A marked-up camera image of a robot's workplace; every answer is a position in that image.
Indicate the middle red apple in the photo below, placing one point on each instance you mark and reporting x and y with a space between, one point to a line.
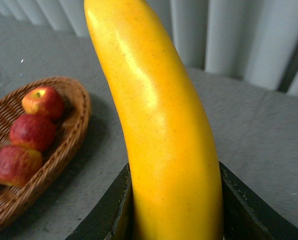
33 132

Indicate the rear apple in basket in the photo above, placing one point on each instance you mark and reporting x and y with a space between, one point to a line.
44 101

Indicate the left brown wicker basket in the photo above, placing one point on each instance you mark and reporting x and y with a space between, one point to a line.
71 131

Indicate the red yellow apple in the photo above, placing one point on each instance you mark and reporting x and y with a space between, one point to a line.
18 165

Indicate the large yellow banana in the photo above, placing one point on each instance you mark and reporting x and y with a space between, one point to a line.
176 181

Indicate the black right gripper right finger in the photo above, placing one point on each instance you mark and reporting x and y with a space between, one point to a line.
247 216

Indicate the white pleated curtain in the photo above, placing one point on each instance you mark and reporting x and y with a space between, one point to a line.
253 40

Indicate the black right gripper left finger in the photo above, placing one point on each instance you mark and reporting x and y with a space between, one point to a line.
111 218

